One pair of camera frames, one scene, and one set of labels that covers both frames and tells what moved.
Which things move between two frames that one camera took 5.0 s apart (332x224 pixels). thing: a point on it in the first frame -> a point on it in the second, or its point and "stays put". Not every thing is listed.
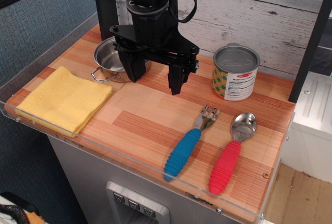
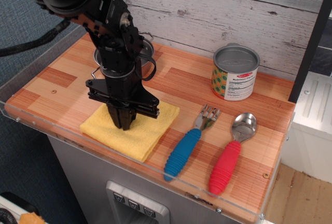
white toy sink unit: x=308 y=145 stays put
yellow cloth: x=64 y=101 -> x=140 y=141
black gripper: x=155 y=36 -> x=124 y=91
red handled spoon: x=244 y=125 stays put
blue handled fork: x=186 y=146 stays put
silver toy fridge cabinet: x=106 y=191 stays put
